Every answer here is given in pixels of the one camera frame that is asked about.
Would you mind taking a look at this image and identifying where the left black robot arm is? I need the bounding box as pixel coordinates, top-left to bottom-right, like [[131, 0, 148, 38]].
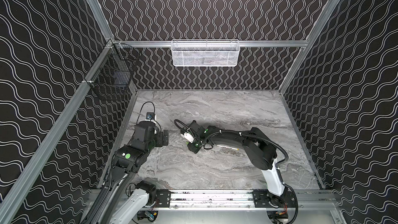
[[81, 120, 169, 224]]

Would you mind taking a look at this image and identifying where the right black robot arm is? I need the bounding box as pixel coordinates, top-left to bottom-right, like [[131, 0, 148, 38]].
[[180, 120, 289, 197]]

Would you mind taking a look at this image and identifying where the white pen yellow tip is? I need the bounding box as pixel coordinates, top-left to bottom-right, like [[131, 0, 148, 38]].
[[216, 145, 239, 150]]

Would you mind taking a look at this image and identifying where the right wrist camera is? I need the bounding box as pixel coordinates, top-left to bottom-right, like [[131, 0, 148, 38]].
[[181, 132, 195, 143]]

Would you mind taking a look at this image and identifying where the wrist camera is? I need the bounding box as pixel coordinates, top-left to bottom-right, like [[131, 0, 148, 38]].
[[181, 132, 195, 143], [145, 112, 155, 122]]

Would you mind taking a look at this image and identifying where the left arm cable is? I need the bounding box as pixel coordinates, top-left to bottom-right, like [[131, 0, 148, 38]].
[[136, 101, 156, 131]]

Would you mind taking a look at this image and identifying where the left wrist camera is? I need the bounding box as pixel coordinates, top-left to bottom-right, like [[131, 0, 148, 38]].
[[145, 112, 155, 122]]

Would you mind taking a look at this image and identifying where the black wire mesh basket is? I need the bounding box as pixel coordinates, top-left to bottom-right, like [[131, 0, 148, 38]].
[[88, 42, 142, 102]]

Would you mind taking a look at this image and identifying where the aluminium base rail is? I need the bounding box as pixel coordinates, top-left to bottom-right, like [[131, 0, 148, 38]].
[[83, 189, 336, 211]]

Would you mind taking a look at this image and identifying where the white wire mesh basket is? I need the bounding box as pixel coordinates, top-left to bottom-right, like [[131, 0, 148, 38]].
[[171, 39, 240, 67]]

